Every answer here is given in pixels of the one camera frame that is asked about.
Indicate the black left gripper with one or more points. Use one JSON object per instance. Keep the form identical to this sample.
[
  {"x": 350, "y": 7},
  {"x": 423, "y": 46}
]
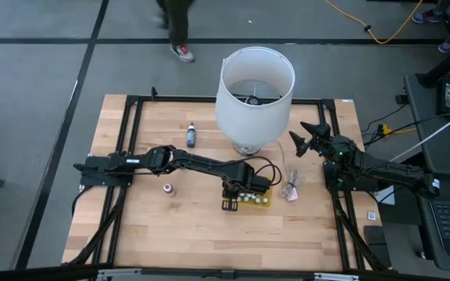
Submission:
[{"x": 248, "y": 181}]

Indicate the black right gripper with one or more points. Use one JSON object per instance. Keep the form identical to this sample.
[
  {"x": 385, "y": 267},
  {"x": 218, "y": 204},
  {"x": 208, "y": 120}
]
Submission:
[{"x": 332, "y": 142}]

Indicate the large red food colouring bottle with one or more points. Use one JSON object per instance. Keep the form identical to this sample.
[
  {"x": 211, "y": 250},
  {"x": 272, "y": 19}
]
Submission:
[{"x": 169, "y": 190}]

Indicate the large purple food colouring bottle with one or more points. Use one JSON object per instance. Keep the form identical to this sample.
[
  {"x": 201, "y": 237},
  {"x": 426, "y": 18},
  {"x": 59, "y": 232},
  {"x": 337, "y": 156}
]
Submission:
[{"x": 191, "y": 136}]

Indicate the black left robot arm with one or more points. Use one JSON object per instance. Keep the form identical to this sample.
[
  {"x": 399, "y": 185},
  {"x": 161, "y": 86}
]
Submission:
[{"x": 201, "y": 164}]

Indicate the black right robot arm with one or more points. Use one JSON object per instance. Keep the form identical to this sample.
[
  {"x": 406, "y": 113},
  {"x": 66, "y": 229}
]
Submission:
[{"x": 385, "y": 171}]

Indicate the yellow translucent plastic bin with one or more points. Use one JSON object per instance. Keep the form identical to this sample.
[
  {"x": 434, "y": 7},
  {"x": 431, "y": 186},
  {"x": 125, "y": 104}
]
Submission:
[{"x": 270, "y": 194}]

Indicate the white shade silver table lamp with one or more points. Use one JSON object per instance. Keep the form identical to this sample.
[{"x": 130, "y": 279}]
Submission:
[{"x": 254, "y": 117}]

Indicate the yellow power plug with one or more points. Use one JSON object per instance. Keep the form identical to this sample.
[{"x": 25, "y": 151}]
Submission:
[{"x": 384, "y": 129}]

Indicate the small white code tag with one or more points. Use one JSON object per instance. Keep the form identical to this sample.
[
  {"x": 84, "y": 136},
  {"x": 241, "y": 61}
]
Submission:
[{"x": 371, "y": 215}]

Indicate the white straight rod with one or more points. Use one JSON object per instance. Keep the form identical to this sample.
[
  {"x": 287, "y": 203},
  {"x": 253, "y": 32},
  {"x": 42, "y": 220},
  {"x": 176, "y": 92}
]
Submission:
[{"x": 432, "y": 134}]

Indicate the black flat pad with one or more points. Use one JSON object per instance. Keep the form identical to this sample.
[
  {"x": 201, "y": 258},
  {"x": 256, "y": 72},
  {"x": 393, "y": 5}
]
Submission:
[{"x": 376, "y": 242}]

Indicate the black side table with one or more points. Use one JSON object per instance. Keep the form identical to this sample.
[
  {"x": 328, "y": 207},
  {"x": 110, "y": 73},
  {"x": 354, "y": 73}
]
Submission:
[{"x": 436, "y": 156}]

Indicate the black desk top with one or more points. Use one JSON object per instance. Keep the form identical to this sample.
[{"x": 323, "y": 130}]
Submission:
[{"x": 424, "y": 234}]

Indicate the black chair base leg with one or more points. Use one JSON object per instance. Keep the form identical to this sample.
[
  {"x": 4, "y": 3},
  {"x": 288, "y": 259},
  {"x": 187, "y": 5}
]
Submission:
[{"x": 447, "y": 64}]

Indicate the person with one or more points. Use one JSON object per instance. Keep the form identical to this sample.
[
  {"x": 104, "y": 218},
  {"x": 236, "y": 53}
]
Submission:
[{"x": 178, "y": 23}]

